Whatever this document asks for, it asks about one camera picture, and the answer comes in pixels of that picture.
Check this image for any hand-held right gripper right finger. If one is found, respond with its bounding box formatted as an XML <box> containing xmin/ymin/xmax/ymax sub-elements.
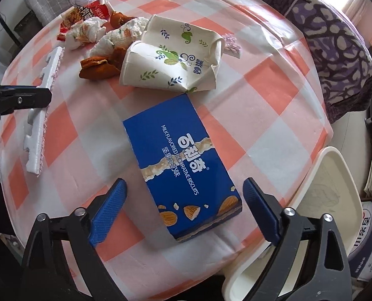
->
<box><xmin>243</xmin><ymin>177</ymin><xmax>352</xmax><ymax>301</ymax></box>

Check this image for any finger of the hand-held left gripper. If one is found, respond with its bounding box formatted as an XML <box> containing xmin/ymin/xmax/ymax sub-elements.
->
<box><xmin>0</xmin><ymin>85</ymin><xmax>52</xmax><ymax>124</ymax></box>

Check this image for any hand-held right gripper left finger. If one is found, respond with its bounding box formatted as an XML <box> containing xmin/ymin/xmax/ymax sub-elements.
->
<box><xmin>20</xmin><ymin>178</ymin><xmax>133</xmax><ymax>301</ymax></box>

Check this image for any white foam puzzle strip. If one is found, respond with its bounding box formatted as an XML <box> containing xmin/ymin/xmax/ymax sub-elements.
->
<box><xmin>23</xmin><ymin>46</ymin><xmax>64</xmax><ymax>176</ymax></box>

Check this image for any white plastic bin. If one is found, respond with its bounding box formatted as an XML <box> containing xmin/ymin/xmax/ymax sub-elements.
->
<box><xmin>222</xmin><ymin>147</ymin><xmax>363</xmax><ymax>301</ymax></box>

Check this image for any blue biscuit box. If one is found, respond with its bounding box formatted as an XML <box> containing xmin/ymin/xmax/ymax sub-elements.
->
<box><xmin>122</xmin><ymin>93</ymin><xmax>243</xmax><ymax>243</ymax></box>

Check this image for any long white tissue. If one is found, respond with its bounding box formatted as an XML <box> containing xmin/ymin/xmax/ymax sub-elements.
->
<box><xmin>90</xmin><ymin>17</ymin><xmax>150</xmax><ymax>57</ymax></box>

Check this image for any red snack wrapper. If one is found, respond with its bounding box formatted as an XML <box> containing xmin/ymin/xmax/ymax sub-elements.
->
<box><xmin>58</xmin><ymin>0</ymin><xmax>114</xmax><ymax>42</ymax></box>

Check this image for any crumpled stained white tissue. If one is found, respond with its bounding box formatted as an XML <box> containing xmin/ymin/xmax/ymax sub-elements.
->
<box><xmin>65</xmin><ymin>17</ymin><xmax>108</xmax><ymax>51</ymax></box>

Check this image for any orange white checked tablecloth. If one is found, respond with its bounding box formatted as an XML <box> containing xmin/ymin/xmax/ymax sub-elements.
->
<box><xmin>0</xmin><ymin>0</ymin><xmax>334</xmax><ymax>301</ymax></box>

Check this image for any printed cardboard water box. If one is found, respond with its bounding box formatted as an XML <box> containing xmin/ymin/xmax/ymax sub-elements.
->
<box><xmin>349</xmin><ymin>199</ymin><xmax>372</xmax><ymax>281</ymax></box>

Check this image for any crushed leaf-print paper cup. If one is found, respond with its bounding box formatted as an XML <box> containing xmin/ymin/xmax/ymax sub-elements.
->
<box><xmin>141</xmin><ymin>15</ymin><xmax>226</xmax><ymax>66</ymax></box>
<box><xmin>119</xmin><ymin>40</ymin><xmax>218</xmax><ymax>94</ymax></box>

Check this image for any pink foam piece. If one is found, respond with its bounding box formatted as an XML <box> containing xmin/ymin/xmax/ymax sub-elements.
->
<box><xmin>222</xmin><ymin>33</ymin><xmax>243</xmax><ymax>59</ymax></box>

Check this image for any bed with purple blanket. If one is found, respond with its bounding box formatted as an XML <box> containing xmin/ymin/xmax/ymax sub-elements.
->
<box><xmin>214</xmin><ymin>0</ymin><xmax>372</xmax><ymax>123</ymax></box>

